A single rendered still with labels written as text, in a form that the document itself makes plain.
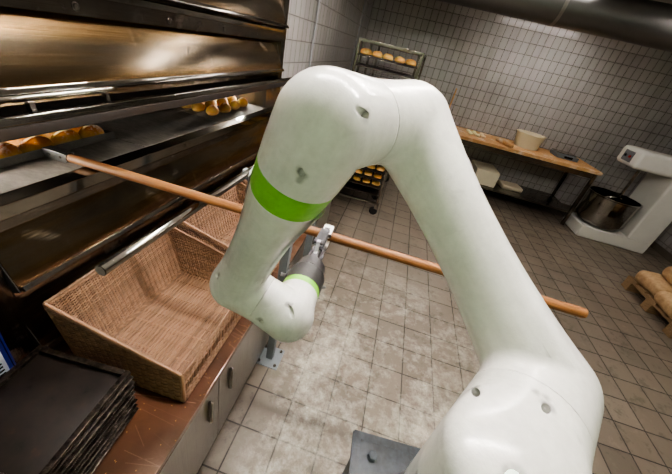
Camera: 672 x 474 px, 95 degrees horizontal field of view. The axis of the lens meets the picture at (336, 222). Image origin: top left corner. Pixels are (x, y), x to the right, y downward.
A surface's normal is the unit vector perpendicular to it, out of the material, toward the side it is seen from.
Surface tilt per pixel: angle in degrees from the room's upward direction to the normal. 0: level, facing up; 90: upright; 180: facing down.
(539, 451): 3
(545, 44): 90
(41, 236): 70
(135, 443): 0
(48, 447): 0
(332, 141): 93
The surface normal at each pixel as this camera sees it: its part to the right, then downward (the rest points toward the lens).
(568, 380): 0.28, -0.78
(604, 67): -0.23, 0.45
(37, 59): 0.96, -0.01
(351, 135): 0.48, 0.46
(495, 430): 0.06, -0.91
